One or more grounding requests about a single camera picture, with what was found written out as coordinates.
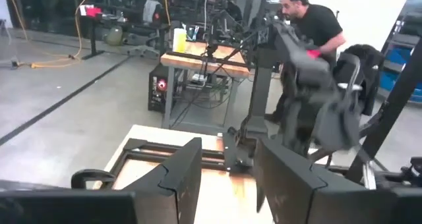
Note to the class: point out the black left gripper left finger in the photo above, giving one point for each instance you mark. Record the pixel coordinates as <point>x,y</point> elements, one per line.
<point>178,191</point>

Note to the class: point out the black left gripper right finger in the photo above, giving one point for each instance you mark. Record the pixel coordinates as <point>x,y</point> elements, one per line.
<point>290,191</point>

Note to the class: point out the background black robot arm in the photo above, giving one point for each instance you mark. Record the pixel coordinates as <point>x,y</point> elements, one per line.
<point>219,19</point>

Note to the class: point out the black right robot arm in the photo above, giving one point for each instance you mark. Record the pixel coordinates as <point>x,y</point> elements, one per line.
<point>306,72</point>

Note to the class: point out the black office chair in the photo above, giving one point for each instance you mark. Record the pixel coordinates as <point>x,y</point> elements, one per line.
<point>366,69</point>

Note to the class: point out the shelf with blue bins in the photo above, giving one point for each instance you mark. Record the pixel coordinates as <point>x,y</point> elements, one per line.
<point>399,57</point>

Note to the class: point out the black computer tower red light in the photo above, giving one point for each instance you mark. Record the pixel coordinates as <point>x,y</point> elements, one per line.
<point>158,99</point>

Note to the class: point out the person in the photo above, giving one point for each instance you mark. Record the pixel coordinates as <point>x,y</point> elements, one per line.
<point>318,23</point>

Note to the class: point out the wooden-top background workbench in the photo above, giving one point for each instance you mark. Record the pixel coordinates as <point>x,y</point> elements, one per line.
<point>198,49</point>

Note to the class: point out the yellow container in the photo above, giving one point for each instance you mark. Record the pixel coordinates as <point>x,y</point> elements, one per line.
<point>179,41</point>

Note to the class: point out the olive round tank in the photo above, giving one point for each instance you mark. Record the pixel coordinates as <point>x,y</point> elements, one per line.
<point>114,36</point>

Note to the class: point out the grey draped cloth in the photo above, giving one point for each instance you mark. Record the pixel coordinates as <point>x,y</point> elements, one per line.
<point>150,10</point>

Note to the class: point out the red white box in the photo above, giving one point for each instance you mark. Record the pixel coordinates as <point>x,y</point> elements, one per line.
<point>94,11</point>

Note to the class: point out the black gantry post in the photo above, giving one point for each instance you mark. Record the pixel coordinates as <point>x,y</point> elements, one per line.
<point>392,112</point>

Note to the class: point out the black arched bracket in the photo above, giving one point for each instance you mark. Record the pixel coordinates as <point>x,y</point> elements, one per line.
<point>92,174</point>

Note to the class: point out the black pedestal stand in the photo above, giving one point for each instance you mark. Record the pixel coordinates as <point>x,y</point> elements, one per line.
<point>93,36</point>

